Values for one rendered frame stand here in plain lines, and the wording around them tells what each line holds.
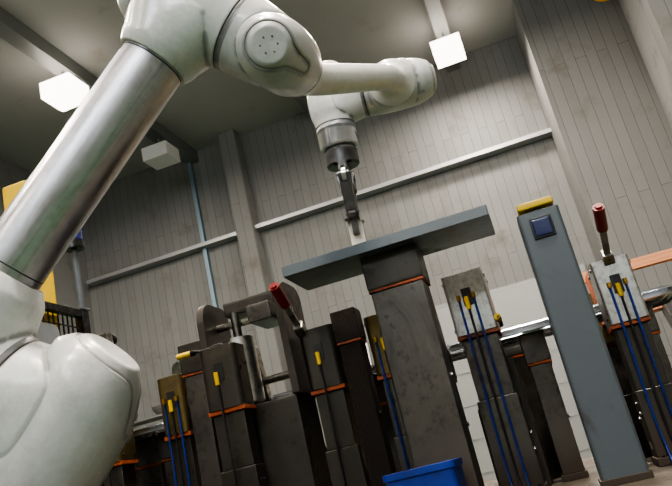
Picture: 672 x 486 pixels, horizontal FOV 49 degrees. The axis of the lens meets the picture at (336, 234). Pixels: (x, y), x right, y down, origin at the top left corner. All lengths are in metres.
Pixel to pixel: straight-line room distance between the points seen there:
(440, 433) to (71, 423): 0.56
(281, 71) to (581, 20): 9.90
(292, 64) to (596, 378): 0.66
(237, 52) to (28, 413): 0.56
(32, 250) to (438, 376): 0.65
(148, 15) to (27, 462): 0.63
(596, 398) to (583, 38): 9.69
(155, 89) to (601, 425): 0.84
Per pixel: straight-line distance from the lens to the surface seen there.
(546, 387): 1.54
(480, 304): 1.41
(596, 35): 10.80
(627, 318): 1.41
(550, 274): 1.25
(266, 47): 1.09
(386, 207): 11.51
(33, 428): 1.04
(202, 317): 1.50
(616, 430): 1.23
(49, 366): 1.05
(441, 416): 1.24
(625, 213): 9.90
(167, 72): 1.15
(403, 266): 1.27
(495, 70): 12.02
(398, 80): 1.57
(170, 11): 1.15
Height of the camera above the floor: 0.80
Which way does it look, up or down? 18 degrees up
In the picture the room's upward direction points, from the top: 14 degrees counter-clockwise
